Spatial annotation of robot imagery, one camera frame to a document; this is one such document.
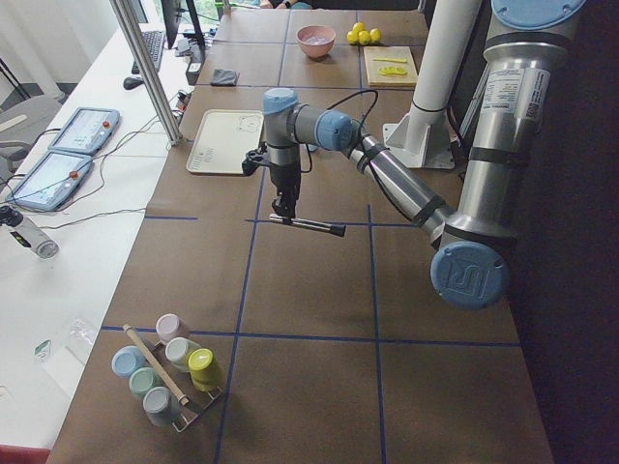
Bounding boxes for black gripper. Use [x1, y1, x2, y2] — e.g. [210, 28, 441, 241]
[270, 162, 301, 218]

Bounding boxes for steel muddler with black tip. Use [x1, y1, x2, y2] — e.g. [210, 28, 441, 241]
[269, 214, 346, 237]

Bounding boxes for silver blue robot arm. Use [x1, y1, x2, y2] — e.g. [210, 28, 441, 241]
[263, 1, 583, 309]

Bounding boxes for pink cup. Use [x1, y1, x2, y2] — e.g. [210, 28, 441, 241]
[155, 313, 191, 344]

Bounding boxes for pink bowl of ice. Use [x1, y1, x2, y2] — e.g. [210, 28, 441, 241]
[296, 25, 336, 59]

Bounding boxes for yellow-green cup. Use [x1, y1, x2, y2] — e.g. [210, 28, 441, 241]
[188, 348, 224, 392]

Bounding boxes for white cup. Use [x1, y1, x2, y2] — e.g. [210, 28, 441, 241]
[165, 336, 201, 373]

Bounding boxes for blue cup on rack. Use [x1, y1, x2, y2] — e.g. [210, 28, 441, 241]
[111, 345, 146, 378]

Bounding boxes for green cup on rack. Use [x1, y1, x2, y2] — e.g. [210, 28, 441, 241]
[129, 366, 164, 400]

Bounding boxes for metal cup rack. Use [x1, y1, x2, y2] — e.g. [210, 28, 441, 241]
[123, 324, 223, 432]

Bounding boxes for grey cup on rack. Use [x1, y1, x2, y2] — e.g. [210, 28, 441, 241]
[142, 387, 181, 426]

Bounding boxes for cream bear tray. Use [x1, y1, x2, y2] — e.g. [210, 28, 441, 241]
[186, 109, 263, 175]

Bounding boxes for grey folded cloth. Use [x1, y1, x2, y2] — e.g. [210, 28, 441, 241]
[210, 69, 239, 87]

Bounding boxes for lemon slices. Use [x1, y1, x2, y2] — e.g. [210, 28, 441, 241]
[378, 66, 408, 76]

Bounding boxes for wooden cutting board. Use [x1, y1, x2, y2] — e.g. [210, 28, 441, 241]
[364, 46, 418, 88]

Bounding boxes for yellow lemon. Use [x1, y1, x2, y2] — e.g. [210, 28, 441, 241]
[369, 28, 382, 44]
[352, 21, 365, 33]
[346, 30, 359, 44]
[358, 30, 371, 46]

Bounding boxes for yellow plastic knife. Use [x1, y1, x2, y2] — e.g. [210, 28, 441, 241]
[372, 57, 408, 64]

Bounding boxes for black computer mouse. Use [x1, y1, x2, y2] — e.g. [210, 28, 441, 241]
[123, 76, 144, 90]

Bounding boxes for black keyboard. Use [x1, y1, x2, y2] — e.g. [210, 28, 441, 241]
[141, 31, 166, 72]

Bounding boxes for teach pendant tablet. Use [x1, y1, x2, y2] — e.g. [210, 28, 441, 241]
[7, 150, 93, 212]
[48, 107, 121, 156]

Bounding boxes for aluminium frame post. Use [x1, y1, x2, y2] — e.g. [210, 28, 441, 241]
[110, 0, 183, 146]

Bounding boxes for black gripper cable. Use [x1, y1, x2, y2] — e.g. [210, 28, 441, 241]
[299, 89, 422, 228]

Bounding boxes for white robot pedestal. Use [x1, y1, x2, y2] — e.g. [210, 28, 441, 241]
[383, 0, 482, 169]

